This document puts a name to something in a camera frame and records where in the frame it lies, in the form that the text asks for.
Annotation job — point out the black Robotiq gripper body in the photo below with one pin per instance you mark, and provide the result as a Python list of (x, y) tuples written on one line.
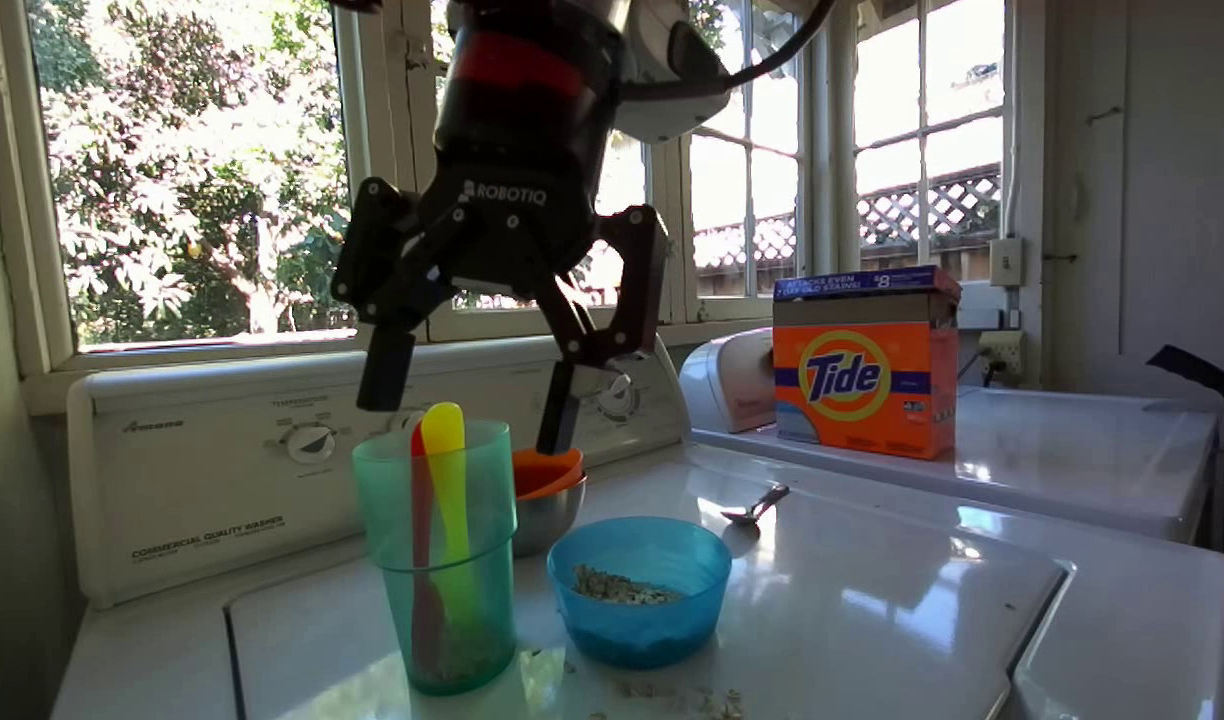
[(518, 173)]

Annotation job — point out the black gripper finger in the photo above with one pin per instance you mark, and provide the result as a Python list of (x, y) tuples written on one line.
[(377, 266), (646, 281)]

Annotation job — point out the yellow plastic knife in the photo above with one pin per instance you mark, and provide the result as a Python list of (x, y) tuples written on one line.
[(445, 467)]

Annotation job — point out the silver metal spoon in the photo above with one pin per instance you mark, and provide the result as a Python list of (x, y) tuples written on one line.
[(753, 510)]

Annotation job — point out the translucent green plastic cup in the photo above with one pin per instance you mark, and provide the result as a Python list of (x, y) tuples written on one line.
[(485, 600)]

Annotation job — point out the large washer dial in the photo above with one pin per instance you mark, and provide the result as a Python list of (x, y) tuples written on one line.
[(623, 397)]

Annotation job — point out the small white washer knob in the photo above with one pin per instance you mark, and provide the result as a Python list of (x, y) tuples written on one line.
[(308, 442)]

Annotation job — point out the orange and silver bowl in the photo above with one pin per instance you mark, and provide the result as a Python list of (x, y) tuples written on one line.
[(548, 492)]

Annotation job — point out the orange Tide detergent box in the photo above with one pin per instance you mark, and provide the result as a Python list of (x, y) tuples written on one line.
[(865, 385)]

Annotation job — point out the white washing machine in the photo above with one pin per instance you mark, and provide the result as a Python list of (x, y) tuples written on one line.
[(184, 483)]

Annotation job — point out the heap of oat flakes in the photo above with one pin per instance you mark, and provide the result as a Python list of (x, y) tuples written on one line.
[(623, 584)]

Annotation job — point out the blue plastic bowl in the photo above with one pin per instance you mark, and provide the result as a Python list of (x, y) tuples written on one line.
[(638, 614)]

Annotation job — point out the scattered oat flakes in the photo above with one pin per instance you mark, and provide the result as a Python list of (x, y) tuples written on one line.
[(679, 698)]

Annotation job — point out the white dryer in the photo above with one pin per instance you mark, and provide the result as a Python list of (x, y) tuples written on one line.
[(1078, 453)]

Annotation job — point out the white window frame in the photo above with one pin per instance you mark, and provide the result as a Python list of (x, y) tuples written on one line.
[(386, 133)]

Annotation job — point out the white wall outlet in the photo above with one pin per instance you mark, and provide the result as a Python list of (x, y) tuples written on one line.
[(1010, 263)]

